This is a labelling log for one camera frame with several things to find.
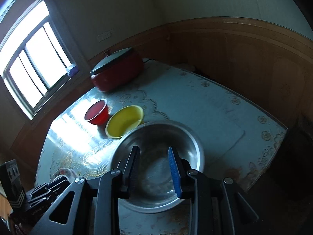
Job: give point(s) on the red plastic bowl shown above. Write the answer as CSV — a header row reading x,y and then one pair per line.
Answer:
x,y
96,113

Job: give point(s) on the yellow plastic bowl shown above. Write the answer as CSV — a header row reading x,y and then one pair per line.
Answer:
x,y
123,122

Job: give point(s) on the white wall socket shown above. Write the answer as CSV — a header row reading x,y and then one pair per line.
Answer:
x,y
105,35

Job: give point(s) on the red electric pot with lid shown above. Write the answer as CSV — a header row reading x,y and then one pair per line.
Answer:
x,y
117,71

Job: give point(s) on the blue and white packet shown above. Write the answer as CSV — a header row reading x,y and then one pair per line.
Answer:
x,y
72,70

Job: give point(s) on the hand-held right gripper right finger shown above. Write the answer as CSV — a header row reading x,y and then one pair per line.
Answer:
x,y
174,173

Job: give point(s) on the window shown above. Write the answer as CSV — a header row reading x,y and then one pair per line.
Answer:
x,y
36,66

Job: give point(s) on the medium floral plate red print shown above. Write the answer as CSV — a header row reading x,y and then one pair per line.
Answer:
x,y
64,172

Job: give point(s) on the stainless steel bowl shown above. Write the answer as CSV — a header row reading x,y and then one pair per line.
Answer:
x,y
154,146

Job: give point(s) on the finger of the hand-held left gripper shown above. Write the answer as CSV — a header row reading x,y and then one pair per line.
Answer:
x,y
39,194
60,182

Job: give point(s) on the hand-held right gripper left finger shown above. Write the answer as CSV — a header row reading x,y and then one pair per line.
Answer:
x,y
130,169

